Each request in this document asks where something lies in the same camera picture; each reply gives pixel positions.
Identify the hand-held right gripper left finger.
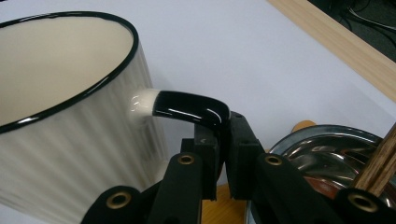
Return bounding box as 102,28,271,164
180,122,221,202

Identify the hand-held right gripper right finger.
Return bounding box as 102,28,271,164
225,111,266,201

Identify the orange felt coaster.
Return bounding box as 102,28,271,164
200,119,318,224

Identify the steel bowl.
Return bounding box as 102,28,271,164
245,124,396,224

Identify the white mug with dark rim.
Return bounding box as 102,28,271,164
0,10,232,224

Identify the black floor cable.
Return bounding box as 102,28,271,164
339,12,396,49

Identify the grey floor cable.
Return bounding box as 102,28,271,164
346,6,396,32

